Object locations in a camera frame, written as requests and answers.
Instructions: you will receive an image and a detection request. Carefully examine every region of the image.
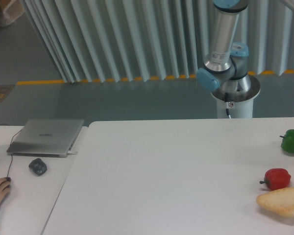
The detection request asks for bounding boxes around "white folding partition screen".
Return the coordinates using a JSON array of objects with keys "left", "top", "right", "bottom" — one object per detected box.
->
[{"left": 22, "top": 0, "right": 294, "bottom": 83}]

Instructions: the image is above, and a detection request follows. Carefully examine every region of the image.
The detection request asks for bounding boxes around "green bell pepper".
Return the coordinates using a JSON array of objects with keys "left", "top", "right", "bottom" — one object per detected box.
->
[{"left": 280, "top": 129, "right": 294, "bottom": 154}]

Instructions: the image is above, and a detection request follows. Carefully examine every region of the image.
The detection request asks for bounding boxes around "dark grey earbuds case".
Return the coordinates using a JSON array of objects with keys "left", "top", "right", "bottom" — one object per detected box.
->
[{"left": 28, "top": 158, "right": 47, "bottom": 176}]

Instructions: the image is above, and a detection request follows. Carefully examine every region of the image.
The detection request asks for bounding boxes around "black mouse cable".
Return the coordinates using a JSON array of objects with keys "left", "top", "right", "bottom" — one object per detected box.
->
[{"left": 0, "top": 124, "right": 25, "bottom": 178}]

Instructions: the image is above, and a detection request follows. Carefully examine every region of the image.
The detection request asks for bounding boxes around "robot base cable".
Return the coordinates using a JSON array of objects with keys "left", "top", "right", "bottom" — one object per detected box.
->
[{"left": 224, "top": 92, "right": 232, "bottom": 119}]

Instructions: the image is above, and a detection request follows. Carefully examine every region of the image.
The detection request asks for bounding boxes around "red bell pepper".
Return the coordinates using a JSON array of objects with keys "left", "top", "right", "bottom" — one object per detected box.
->
[{"left": 259, "top": 168, "right": 291, "bottom": 190}]

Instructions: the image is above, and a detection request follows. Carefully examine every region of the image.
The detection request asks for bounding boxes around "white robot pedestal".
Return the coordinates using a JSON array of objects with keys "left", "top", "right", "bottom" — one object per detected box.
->
[{"left": 211, "top": 74, "right": 260, "bottom": 118}]

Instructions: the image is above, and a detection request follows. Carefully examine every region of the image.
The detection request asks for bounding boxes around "silver closed laptop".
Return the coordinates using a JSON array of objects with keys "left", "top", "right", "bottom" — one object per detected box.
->
[{"left": 6, "top": 119, "right": 84, "bottom": 158}]

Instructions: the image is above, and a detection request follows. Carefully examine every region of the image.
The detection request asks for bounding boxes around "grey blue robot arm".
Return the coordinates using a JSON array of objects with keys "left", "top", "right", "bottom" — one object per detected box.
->
[{"left": 196, "top": 0, "right": 248, "bottom": 92}]

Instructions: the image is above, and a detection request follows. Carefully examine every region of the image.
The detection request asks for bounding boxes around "toasted bread slice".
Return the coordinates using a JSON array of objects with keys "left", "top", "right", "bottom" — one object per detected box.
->
[{"left": 256, "top": 188, "right": 294, "bottom": 217}]

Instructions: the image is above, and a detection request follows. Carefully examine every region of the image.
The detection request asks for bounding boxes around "white usb plug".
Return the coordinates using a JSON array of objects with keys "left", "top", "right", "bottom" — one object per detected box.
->
[{"left": 67, "top": 151, "right": 77, "bottom": 155}]

